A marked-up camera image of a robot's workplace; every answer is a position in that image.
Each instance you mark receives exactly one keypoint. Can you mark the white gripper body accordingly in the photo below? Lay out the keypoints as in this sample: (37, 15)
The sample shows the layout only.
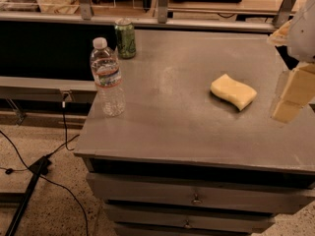
(304, 38)

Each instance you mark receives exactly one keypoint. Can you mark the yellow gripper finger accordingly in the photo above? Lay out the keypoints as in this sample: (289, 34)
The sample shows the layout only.
(279, 37)
(298, 91)

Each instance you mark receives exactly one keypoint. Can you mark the yellow sponge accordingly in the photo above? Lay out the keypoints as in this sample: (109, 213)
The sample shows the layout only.
(235, 92)

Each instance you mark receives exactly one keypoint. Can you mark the clear plastic water bottle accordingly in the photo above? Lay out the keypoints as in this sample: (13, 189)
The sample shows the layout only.
(107, 78)

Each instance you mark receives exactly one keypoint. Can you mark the grey drawer cabinet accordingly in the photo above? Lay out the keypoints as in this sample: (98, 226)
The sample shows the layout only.
(173, 126)

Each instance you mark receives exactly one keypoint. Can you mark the green soda can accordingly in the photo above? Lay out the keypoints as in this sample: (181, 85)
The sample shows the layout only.
(125, 35)

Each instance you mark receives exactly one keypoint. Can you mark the black metal floor bar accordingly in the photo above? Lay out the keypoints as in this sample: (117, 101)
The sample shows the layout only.
(37, 169)

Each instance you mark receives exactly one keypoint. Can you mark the grey metal back rail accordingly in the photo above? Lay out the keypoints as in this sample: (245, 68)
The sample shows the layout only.
(140, 23)

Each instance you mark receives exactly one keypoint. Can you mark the top drawer with handle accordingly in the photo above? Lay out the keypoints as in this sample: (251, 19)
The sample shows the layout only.
(195, 193)

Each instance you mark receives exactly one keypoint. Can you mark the drawer with handle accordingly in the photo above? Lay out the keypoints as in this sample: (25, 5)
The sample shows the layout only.
(185, 218)
(195, 193)

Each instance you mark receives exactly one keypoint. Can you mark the grey metal side rail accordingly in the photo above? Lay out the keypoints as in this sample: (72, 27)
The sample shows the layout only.
(47, 89)

